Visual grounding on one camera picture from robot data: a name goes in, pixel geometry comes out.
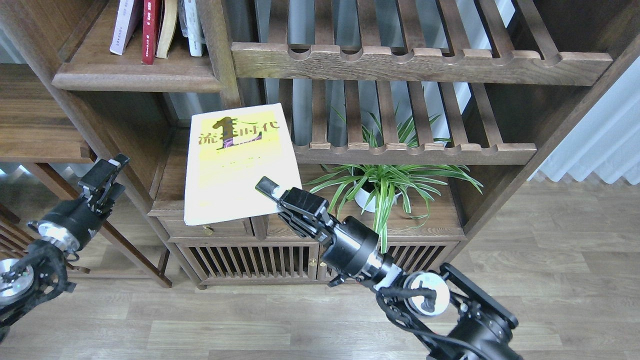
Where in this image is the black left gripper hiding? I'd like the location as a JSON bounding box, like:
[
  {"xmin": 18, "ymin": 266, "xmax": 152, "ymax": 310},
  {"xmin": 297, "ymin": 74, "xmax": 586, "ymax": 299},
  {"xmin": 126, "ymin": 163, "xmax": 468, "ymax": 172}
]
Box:
[{"xmin": 27, "ymin": 153, "xmax": 131, "ymax": 253}]

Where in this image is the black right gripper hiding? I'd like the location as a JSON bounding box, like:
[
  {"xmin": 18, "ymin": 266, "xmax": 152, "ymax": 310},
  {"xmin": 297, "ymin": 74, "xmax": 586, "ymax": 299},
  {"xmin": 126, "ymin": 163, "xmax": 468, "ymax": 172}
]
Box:
[{"xmin": 254, "ymin": 177, "xmax": 406, "ymax": 293}]

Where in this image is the yellow green cover book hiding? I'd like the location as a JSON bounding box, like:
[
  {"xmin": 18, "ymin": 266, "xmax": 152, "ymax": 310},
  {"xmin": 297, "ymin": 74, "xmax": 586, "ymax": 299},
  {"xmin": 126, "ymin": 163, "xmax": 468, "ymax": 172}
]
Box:
[{"xmin": 183, "ymin": 103, "xmax": 302, "ymax": 226}]

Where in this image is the white cover book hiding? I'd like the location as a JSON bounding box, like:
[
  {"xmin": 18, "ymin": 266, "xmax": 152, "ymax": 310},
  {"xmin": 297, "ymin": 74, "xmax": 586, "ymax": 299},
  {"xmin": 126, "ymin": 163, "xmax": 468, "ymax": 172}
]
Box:
[{"xmin": 109, "ymin": 0, "xmax": 144, "ymax": 56}]

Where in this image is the red cover book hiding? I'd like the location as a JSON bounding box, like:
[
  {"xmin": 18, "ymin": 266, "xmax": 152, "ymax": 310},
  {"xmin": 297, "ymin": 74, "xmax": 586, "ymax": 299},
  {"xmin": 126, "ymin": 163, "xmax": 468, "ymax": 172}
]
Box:
[{"xmin": 141, "ymin": 0, "xmax": 162, "ymax": 65}]

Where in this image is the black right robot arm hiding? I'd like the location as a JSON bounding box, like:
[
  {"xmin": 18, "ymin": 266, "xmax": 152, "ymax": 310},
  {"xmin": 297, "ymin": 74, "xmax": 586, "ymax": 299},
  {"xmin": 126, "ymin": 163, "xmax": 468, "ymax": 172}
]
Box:
[{"xmin": 256, "ymin": 177, "xmax": 522, "ymax": 360}]

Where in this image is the white plant pot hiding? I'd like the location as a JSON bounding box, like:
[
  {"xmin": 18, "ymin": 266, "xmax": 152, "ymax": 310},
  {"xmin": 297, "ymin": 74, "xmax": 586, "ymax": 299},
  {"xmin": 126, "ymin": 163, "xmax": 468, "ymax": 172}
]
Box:
[{"xmin": 350, "ymin": 167, "xmax": 402, "ymax": 214}]

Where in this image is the dark wooden bookshelf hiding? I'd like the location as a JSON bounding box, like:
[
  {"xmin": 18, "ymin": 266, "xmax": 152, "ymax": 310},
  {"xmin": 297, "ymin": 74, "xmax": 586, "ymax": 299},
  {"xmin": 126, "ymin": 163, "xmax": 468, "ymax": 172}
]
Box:
[{"xmin": 1, "ymin": 0, "xmax": 639, "ymax": 289}]

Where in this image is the upright white book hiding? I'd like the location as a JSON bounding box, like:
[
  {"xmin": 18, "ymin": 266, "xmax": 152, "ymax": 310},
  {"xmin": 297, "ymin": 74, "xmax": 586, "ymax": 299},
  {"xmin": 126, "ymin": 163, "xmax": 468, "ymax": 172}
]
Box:
[{"xmin": 183, "ymin": 0, "xmax": 206, "ymax": 57}]

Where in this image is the upright tan book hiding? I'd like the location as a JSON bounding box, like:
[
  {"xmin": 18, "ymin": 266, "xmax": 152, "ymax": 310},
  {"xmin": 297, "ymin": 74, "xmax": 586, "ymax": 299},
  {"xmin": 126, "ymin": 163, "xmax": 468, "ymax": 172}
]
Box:
[{"xmin": 155, "ymin": 0, "xmax": 178, "ymax": 59}]

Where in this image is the white curtain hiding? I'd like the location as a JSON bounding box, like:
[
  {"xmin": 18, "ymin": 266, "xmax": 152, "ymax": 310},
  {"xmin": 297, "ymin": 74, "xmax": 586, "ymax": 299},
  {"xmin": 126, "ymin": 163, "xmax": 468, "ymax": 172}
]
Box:
[{"xmin": 528, "ymin": 59, "xmax": 640, "ymax": 185}]

